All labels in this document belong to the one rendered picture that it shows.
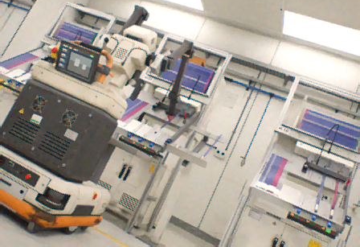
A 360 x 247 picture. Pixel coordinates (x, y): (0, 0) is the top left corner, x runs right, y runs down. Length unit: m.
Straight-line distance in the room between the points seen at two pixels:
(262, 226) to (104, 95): 1.73
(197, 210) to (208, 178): 0.44
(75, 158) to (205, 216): 3.06
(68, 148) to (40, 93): 0.37
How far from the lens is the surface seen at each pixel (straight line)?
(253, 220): 2.98
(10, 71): 3.98
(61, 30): 4.39
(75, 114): 1.92
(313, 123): 3.27
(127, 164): 3.27
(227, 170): 4.71
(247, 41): 5.30
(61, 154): 1.90
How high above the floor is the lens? 0.52
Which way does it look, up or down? 11 degrees up
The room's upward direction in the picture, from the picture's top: 26 degrees clockwise
